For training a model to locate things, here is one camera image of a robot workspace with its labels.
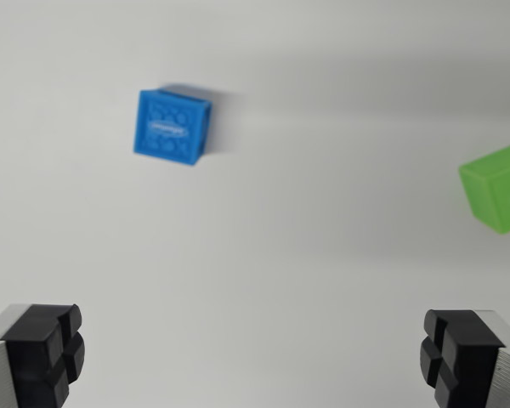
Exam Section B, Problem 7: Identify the black-padded silver gripper right finger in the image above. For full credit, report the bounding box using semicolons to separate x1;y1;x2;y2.
418;309;510;408

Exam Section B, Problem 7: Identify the black-padded silver gripper left finger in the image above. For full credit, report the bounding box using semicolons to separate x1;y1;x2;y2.
0;303;87;408

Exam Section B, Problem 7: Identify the blue patterned plastic cube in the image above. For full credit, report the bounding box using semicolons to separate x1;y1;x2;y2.
132;84;214;167

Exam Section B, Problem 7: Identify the green plastic cube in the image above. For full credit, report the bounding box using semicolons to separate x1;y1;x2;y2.
457;143;510;235

